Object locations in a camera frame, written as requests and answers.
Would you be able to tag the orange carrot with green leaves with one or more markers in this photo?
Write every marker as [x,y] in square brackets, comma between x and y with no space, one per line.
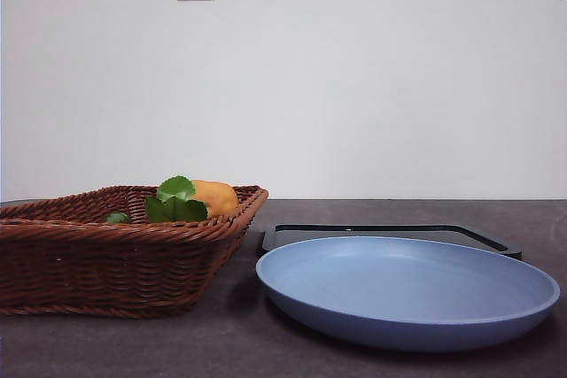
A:
[175,192]

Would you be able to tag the yellow potato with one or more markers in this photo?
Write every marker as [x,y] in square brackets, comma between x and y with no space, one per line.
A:
[219,201]

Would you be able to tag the dark green cutting board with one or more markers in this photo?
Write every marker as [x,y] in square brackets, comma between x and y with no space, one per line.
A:
[376,232]

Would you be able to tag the light blue round plate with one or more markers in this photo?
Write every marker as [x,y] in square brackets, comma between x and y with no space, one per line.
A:
[398,289]

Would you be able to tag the green pepper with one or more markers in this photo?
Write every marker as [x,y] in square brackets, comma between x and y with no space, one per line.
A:
[117,218]

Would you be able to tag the brown wicker basket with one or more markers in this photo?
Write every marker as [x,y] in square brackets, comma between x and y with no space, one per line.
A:
[111,263]

